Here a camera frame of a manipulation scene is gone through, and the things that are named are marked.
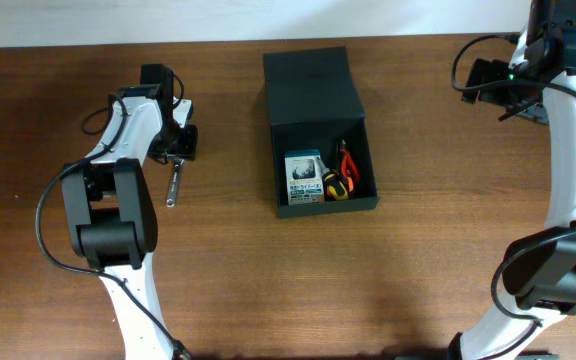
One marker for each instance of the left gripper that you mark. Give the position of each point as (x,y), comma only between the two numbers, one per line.
(182,143)

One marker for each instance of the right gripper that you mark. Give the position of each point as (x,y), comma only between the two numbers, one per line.
(491,81)

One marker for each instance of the silver adjustable wrench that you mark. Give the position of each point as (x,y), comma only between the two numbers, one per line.
(174,185)

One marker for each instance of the blue precision screwdriver set box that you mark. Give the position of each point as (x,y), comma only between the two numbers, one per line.
(303,177)

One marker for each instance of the black cardboard box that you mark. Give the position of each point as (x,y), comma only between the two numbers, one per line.
(313,104)

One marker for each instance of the small red-handled pliers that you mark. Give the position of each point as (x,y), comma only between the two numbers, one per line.
(346,164)

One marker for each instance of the yellow black screwdriver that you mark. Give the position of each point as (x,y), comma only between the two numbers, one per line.
(335,189)

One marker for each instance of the orange black needle-nose pliers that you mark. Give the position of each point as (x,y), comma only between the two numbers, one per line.
(348,181)

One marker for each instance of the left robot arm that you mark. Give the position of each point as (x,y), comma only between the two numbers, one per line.
(110,214)

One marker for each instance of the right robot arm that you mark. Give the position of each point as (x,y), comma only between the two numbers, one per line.
(534,286)

